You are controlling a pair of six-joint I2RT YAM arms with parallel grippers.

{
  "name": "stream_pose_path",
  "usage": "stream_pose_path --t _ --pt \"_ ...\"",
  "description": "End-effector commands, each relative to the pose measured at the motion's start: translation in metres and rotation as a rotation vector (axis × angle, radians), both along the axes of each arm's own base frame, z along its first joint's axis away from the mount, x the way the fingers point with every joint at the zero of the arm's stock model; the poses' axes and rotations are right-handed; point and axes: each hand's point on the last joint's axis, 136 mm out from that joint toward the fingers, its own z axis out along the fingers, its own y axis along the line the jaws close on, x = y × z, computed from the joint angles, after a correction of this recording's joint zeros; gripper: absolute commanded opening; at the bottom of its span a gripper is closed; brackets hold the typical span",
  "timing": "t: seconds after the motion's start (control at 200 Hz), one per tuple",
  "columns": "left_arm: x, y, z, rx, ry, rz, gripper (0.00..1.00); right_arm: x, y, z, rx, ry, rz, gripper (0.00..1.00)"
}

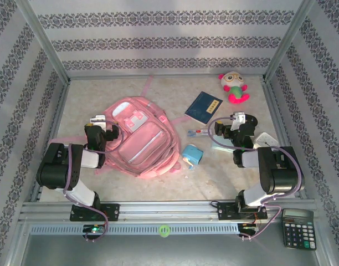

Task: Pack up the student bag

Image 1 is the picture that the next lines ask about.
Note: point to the pale green pouch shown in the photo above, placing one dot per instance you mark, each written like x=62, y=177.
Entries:
x=219, y=146

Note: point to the light blue pencil sharpener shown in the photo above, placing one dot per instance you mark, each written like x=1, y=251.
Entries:
x=192, y=155

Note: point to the aluminium mounting rail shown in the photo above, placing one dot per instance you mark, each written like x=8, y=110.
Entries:
x=169, y=210

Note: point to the dark blue notebook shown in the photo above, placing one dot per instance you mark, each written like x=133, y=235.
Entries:
x=202, y=108

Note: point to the pink school backpack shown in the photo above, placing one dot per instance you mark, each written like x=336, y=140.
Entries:
x=147, y=138

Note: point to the aluminium side rail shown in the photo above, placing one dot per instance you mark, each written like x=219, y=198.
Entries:
x=272, y=110
x=57, y=116

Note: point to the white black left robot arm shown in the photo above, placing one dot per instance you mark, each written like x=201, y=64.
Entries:
x=53, y=174

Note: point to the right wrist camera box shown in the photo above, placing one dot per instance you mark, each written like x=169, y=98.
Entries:
x=238, y=119

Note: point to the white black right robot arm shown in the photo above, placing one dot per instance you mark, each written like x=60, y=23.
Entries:
x=283, y=177

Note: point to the black desk calculator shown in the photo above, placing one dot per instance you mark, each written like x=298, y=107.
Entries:
x=298, y=230

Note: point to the pen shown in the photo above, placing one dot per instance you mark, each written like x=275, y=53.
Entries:
x=198, y=132

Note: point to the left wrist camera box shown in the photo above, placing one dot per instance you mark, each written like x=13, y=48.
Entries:
x=98, y=120

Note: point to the aluminium back rail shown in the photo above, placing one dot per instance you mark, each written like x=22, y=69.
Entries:
x=158, y=76

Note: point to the pink white plush toy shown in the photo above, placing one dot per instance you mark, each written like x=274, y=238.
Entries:
x=235, y=88

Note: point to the white square alarm clock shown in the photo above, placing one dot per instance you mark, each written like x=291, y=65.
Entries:
x=266, y=140

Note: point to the aluminium frame post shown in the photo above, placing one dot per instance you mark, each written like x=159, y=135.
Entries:
x=291, y=36
x=42, y=38

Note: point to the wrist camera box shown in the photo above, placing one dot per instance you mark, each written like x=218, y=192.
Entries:
x=98, y=120
x=238, y=119

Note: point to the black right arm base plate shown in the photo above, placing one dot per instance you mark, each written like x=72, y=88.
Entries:
x=225, y=212

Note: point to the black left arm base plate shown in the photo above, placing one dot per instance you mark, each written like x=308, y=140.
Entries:
x=111, y=212

